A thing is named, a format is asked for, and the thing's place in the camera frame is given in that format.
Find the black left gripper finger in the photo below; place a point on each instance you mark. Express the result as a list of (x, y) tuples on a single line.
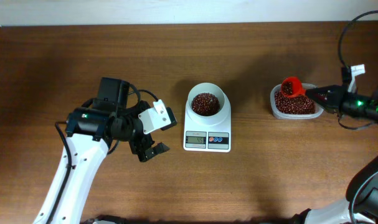
[(160, 148), (145, 155)]

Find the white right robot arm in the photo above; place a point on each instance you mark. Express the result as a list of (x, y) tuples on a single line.
[(361, 202)]

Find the clear plastic bean container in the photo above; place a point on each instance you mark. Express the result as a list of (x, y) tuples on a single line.
[(279, 115)]

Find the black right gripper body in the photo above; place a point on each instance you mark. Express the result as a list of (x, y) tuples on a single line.
[(337, 99)]

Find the red beans in bowl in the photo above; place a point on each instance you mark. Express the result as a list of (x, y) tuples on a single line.
[(205, 104)]

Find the red measuring scoop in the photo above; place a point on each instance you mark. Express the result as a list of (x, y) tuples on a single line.
[(292, 87)]

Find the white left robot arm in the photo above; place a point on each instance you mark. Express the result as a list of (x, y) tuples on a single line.
[(92, 132)]

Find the white round bowl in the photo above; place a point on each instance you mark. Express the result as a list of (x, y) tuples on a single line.
[(207, 88)]

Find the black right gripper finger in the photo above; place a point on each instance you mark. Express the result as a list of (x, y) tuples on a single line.
[(320, 100), (317, 91)]

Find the white digital kitchen scale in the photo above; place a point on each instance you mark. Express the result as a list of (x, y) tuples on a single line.
[(208, 133)]

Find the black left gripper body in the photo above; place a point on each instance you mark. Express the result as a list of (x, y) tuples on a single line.
[(133, 133)]

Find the red adzuki beans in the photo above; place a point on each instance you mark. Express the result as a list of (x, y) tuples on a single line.
[(297, 105)]

